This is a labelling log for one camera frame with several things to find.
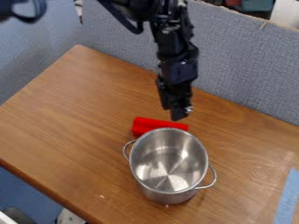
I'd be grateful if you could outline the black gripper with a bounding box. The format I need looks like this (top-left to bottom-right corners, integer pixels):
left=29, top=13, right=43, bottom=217
left=155, top=47, right=199, bottom=121

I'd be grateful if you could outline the red plastic block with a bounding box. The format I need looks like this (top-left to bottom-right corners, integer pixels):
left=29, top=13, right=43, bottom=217
left=132, top=117, right=190, bottom=137

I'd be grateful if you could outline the stainless steel pot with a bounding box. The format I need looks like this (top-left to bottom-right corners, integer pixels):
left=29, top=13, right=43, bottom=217
left=123, top=128, right=218, bottom=205

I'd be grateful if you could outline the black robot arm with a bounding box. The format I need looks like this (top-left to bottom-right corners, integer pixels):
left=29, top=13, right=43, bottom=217
left=0, top=0, right=199, bottom=121

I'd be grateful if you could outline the grey fabric partition panel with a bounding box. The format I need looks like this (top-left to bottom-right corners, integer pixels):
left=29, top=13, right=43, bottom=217
left=83, top=0, right=299, bottom=126

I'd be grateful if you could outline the blue tape strip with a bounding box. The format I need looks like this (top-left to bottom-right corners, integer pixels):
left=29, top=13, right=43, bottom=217
left=274, top=168, right=299, bottom=224

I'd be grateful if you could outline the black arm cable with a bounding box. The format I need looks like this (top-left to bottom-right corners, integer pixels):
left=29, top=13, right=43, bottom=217
left=97, top=0, right=145, bottom=35

